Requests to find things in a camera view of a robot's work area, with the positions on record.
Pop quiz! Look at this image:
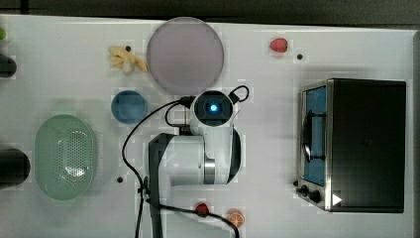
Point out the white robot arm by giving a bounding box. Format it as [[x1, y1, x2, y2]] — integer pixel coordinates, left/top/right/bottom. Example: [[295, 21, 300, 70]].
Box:
[[149, 90, 242, 238]]

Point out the green plastic strainer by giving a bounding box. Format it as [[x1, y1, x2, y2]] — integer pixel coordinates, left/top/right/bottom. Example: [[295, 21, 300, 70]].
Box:
[[35, 114, 97, 200]]

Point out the lilac round plate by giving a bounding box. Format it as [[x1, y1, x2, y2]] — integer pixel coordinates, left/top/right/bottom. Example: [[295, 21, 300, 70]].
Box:
[[147, 17, 224, 95]]

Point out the blue bowl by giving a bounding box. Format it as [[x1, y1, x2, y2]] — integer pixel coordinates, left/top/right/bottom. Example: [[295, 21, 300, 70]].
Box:
[[111, 90, 148, 124]]

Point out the red toy tomato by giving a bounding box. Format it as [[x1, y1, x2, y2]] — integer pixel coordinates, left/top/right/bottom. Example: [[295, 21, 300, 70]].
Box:
[[195, 203, 209, 217]]

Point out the orange slice toy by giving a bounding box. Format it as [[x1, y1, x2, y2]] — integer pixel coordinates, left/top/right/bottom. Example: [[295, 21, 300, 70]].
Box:
[[228, 209, 245, 228]]

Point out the red toy strawberry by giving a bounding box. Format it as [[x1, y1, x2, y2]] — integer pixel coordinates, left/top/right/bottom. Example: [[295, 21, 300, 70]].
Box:
[[269, 38, 288, 54]]

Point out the yellow plush banana bunch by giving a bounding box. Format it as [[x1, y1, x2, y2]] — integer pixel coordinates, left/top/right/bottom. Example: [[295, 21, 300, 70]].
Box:
[[108, 47, 149, 75]]

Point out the silver toaster oven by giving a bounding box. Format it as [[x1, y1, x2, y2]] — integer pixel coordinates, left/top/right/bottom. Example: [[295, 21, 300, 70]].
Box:
[[293, 78, 407, 213]]

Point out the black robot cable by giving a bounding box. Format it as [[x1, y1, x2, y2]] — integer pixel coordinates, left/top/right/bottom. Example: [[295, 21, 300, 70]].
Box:
[[121, 84, 251, 238]]

